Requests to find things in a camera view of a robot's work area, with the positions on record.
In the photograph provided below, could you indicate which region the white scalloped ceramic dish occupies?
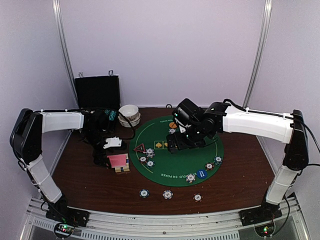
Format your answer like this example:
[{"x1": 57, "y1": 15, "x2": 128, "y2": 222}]
[{"x1": 118, "y1": 113, "x2": 141, "y2": 128}]

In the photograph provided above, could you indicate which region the teal poker chip stack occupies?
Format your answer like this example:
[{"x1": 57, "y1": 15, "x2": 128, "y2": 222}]
[{"x1": 139, "y1": 189, "x2": 150, "y2": 198}]

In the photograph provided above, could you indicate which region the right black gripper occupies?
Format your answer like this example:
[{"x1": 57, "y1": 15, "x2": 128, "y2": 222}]
[{"x1": 166, "y1": 123, "x2": 206, "y2": 154}]

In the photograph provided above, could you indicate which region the teal chip row in case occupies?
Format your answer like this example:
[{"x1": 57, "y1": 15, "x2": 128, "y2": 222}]
[{"x1": 104, "y1": 109, "x2": 118, "y2": 122}]

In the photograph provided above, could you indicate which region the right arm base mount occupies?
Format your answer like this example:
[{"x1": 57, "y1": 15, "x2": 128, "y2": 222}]
[{"x1": 239, "y1": 206, "x2": 283, "y2": 226}]

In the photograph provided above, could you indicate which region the black poker chip case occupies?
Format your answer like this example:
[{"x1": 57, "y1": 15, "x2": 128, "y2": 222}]
[{"x1": 75, "y1": 75, "x2": 121, "y2": 133}]

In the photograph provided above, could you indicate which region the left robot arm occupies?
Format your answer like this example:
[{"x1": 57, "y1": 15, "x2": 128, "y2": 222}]
[{"x1": 9, "y1": 108, "x2": 122, "y2": 222}]

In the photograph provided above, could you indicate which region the white ceramic bowl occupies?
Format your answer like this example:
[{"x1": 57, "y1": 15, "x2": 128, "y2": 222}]
[{"x1": 118, "y1": 104, "x2": 139, "y2": 121}]

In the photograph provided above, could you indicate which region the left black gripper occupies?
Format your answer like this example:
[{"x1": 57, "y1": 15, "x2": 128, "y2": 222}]
[{"x1": 81, "y1": 128, "x2": 112, "y2": 169}]

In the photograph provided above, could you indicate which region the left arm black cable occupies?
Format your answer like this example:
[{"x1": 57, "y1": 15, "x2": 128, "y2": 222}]
[{"x1": 84, "y1": 107, "x2": 137, "y2": 141}]

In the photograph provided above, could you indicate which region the red triangular all-in button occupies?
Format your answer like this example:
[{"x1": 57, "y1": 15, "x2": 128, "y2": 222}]
[{"x1": 133, "y1": 143, "x2": 146, "y2": 154}]

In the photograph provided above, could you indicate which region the aluminium frame post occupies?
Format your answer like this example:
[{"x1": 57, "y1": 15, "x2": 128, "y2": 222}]
[
  {"x1": 52, "y1": 0, "x2": 78, "y2": 104},
  {"x1": 242, "y1": 0, "x2": 273, "y2": 108}
]

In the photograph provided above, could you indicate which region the right aluminium frame post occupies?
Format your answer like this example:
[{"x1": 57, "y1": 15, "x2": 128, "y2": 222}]
[{"x1": 242, "y1": 0, "x2": 273, "y2": 108}]

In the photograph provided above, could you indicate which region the brown poker chip stack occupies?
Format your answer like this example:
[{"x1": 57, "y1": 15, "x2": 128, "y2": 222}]
[{"x1": 193, "y1": 193, "x2": 203, "y2": 202}]

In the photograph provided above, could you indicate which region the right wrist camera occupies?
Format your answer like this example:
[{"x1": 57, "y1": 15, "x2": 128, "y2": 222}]
[{"x1": 172, "y1": 98, "x2": 205, "y2": 133}]

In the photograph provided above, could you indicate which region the red playing card deck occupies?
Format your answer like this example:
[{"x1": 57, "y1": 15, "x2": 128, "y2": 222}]
[{"x1": 107, "y1": 154, "x2": 127, "y2": 168}]

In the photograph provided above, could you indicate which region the gold striped card box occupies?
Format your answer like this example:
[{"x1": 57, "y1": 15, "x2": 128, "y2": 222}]
[{"x1": 114, "y1": 153, "x2": 130, "y2": 173}]

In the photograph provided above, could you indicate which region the orange round blind button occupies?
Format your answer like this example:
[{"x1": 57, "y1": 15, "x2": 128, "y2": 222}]
[{"x1": 169, "y1": 122, "x2": 177, "y2": 129}]

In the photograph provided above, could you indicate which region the front aluminium rail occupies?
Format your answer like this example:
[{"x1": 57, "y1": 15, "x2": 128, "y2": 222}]
[{"x1": 17, "y1": 195, "x2": 311, "y2": 240}]

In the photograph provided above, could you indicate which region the green round poker mat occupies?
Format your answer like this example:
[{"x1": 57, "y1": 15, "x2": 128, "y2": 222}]
[{"x1": 129, "y1": 116, "x2": 224, "y2": 187}]

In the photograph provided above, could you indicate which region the left aluminium frame post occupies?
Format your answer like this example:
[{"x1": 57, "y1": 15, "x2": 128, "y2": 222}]
[{"x1": 52, "y1": 0, "x2": 78, "y2": 104}]

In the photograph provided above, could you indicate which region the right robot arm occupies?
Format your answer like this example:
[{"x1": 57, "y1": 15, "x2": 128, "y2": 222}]
[{"x1": 166, "y1": 98, "x2": 309, "y2": 221}]

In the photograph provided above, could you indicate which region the blue small blind button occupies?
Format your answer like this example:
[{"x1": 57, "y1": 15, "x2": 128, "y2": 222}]
[{"x1": 196, "y1": 169, "x2": 208, "y2": 179}]

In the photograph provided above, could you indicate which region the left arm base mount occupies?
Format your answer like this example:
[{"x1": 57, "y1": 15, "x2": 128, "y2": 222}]
[{"x1": 45, "y1": 208, "x2": 90, "y2": 227}]

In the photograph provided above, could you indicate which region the blue white poker chip stack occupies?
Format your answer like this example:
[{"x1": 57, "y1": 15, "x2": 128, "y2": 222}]
[{"x1": 162, "y1": 190, "x2": 174, "y2": 200}]

